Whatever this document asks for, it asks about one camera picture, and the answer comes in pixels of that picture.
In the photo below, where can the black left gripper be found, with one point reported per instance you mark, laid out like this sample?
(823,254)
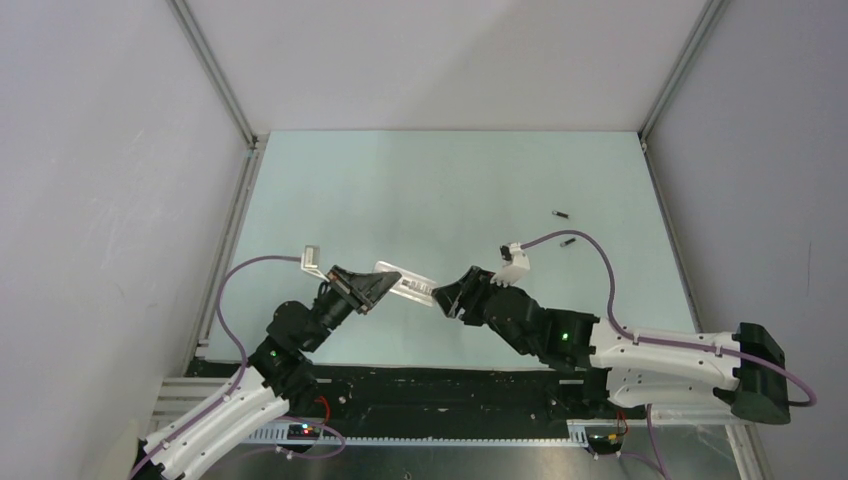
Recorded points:
(361,290)

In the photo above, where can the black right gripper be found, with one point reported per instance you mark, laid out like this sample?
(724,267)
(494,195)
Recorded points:
(473,288)

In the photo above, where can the white remote control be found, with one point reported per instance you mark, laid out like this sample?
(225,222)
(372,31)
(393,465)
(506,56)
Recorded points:
(410,286)

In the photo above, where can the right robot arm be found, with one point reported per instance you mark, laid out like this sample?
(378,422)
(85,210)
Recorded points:
(737,370)

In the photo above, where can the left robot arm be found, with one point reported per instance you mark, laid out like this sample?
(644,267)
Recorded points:
(276,376)

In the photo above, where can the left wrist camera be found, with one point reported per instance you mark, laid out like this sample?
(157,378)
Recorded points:
(309,261)

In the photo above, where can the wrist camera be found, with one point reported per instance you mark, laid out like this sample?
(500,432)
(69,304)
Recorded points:
(309,261)
(515,266)

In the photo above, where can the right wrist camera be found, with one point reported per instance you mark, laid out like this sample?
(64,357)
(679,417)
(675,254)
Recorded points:
(515,266)

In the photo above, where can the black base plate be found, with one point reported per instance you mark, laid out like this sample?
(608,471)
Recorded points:
(386,400)

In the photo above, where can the aluminium frame rail left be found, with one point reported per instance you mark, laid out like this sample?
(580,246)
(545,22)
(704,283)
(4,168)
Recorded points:
(230,198)

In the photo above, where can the white cable duct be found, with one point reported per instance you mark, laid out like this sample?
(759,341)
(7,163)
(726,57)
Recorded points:
(286,434)

